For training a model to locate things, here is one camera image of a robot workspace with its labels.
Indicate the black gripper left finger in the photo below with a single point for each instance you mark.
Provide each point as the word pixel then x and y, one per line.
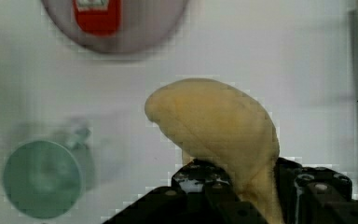
pixel 199 193

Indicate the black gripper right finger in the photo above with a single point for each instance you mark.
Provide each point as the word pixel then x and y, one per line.
pixel 314 195

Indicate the yellow plush peeled banana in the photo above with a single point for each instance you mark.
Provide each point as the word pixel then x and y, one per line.
pixel 212 121

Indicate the green mug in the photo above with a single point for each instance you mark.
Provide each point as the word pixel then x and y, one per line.
pixel 45 178

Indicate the grey round plate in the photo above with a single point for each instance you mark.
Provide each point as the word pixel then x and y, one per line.
pixel 144 24

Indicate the red ketchup bottle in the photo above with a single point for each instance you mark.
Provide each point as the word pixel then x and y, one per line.
pixel 98 17

